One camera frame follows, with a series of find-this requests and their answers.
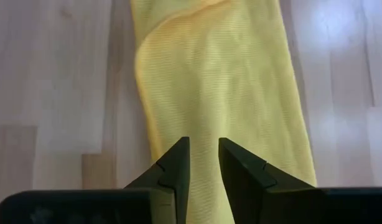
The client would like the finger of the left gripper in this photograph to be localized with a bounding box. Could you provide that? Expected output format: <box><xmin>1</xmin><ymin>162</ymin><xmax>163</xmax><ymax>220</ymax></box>
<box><xmin>125</xmin><ymin>136</ymin><xmax>191</xmax><ymax>224</ymax></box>

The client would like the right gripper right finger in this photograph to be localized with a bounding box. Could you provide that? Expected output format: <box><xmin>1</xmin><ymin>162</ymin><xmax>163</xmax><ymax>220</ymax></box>
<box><xmin>218</xmin><ymin>138</ymin><xmax>318</xmax><ymax>224</ymax></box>

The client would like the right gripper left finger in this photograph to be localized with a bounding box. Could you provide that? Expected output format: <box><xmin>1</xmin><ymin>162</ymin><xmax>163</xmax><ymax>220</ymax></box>
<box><xmin>125</xmin><ymin>136</ymin><xmax>191</xmax><ymax>224</ymax></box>

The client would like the yellow microfiber towel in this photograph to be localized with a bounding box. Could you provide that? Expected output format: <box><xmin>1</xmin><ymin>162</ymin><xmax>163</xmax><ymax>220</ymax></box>
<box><xmin>130</xmin><ymin>0</ymin><xmax>318</xmax><ymax>224</ymax></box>

